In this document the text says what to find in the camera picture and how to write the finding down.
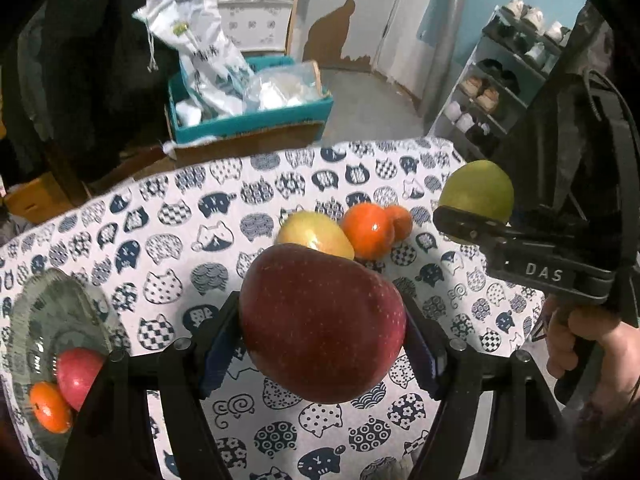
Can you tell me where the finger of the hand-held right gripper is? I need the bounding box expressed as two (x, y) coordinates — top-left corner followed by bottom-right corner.
(432, 205), (508, 261)

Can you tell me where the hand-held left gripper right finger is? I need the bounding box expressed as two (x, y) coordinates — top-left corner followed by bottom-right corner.
(400, 292), (583, 480)

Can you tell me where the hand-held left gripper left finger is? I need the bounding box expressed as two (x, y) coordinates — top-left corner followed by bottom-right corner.
(59, 290), (246, 480)

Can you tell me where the green apple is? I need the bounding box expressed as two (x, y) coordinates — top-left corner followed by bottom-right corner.
(438, 160), (515, 246)

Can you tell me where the small orange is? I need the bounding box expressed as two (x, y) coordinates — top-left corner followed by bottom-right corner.
(385, 205), (414, 241)

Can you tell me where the large orange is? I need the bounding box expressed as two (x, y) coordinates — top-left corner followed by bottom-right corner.
(340, 203), (396, 261)

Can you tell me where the dark red apple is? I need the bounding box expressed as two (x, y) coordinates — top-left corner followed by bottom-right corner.
(238, 243), (408, 404)

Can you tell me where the pink red apple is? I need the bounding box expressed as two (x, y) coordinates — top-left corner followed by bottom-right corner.
(56, 347), (107, 412)

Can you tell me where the yellow apple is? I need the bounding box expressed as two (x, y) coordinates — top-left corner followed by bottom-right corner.
(276, 211), (356, 261)

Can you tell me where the medium orange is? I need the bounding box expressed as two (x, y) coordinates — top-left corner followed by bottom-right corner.
(29, 381), (73, 434)

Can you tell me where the green glass bowl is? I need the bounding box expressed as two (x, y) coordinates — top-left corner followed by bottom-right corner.
(2, 267), (133, 466)

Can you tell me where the person's right forearm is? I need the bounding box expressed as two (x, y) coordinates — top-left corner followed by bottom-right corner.
(570, 385), (640, 468)

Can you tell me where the person's right hand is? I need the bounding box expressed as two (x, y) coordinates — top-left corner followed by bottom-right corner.
(542, 296), (640, 413)

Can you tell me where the cat print tablecloth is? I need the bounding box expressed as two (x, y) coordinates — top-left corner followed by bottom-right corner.
(0, 136), (551, 480)

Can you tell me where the grey shoe rack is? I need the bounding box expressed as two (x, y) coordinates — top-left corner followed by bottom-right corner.
(427, 5), (576, 161)

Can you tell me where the white door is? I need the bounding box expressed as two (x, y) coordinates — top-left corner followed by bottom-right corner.
(375, 0), (446, 106)

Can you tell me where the silver metal panel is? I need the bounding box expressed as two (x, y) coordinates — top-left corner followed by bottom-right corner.
(425, 0), (473, 121)

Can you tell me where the teal crate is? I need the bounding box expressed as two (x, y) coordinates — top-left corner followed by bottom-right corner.
(167, 55), (335, 145)

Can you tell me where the large cardboard box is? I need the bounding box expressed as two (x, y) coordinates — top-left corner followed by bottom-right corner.
(162, 120), (326, 161)

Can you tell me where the group of shoes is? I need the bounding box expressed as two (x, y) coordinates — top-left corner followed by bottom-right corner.
(445, 0), (573, 151)

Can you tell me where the clear plastic bag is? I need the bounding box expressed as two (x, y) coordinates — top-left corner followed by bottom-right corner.
(242, 62), (326, 111)

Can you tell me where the white patterned storage box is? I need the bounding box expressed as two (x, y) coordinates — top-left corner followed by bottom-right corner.
(217, 0), (296, 56)

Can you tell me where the white printed plastic bag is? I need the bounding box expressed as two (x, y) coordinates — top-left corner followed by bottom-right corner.
(132, 0), (256, 118)

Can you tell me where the black coat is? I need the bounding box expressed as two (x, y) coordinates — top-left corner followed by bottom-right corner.
(0, 0), (201, 196)

